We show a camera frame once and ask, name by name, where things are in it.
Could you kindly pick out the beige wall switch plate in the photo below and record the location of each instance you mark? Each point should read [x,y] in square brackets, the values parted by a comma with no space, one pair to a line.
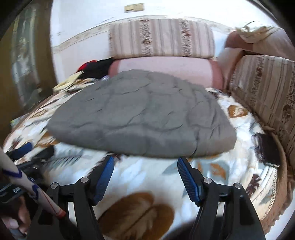
[134,7]

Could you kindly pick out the short striped sofa cushion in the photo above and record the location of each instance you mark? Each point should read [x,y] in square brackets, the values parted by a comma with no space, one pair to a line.
[161,37]

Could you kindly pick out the pile of dark clothes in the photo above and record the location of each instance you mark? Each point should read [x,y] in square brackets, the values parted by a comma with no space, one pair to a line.
[96,67]

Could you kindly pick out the grey puffer jacket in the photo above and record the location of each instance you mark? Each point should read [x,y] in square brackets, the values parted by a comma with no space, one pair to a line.
[143,115]

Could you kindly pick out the wooden glazed door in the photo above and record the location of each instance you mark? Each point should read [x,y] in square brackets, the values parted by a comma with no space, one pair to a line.
[13,92]

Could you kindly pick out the long striped sofa back cushion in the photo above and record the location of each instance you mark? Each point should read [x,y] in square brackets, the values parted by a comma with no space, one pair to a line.
[265,92]

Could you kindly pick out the person's left hand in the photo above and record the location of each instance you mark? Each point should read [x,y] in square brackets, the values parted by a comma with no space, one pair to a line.
[23,214]

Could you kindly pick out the pink sofa cushion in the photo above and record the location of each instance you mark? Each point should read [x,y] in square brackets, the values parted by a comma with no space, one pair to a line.
[161,64]

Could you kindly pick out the black phone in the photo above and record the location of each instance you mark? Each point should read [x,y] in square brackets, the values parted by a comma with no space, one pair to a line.
[268,148]

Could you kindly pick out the white blue-printed rod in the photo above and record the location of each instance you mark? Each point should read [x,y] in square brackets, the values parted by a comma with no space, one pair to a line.
[27,182]

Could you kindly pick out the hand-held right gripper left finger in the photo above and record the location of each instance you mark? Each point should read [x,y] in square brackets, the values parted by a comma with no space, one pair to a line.
[103,182]

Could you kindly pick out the brown fringed sofa cover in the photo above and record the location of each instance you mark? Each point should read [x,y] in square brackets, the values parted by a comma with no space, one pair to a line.
[282,189]

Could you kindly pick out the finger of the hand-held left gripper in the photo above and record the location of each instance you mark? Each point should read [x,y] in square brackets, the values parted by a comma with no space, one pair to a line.
[23,148]
[43,153]

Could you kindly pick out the leaf-print fleece blanket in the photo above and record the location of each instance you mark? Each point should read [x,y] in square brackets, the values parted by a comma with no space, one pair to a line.
[149,177]

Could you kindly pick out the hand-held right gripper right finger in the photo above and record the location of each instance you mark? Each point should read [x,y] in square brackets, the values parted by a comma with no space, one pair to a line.
[189,182]

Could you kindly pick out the yellow cloth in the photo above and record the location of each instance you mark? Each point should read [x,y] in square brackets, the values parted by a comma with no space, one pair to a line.
[66,83]

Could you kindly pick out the cream fringed cloth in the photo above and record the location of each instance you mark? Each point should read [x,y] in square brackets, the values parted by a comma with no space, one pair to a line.
[272,37]

